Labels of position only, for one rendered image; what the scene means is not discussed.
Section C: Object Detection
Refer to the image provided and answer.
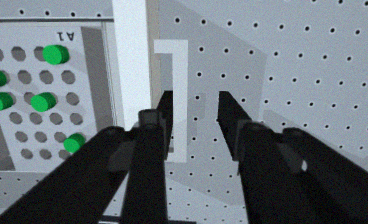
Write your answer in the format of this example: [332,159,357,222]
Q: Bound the dark grey rectangular plate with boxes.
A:
[98,215,196,224]

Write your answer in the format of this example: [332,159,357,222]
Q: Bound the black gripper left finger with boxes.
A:
[0,91,173,224]

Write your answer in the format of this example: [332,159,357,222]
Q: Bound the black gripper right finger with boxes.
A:
[217,91,368,224]

